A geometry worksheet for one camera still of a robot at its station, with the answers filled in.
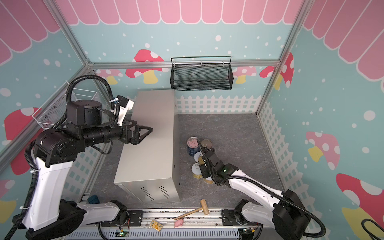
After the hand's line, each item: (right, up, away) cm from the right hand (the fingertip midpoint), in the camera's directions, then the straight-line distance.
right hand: (203, 165), depth 84 cm
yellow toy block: (-23, -26, -12) cm, 37 cm away
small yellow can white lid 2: (-4, -3, +2) cm, 5 cm away
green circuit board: (-40, -31, -11) cm, 52 cm away
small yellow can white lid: (-4, +5, +7) cm, 9 cm away
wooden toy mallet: (0, -19, -8) cm, 21 cm away
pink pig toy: (-13, -24, -12) cm, 30 cm away
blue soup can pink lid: (-6, +10, +6) cm, 13 cm away
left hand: (-24, +20, -27) cm, 42 cm away
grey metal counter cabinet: (-31, -2, -3) cm, 31 cm away
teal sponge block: (-59, -17, -4) cm, 62 cm away
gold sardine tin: (-2, +3, 0) cm, 3 cm away
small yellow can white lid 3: (+3, -8, -1) cm, 8 cm away
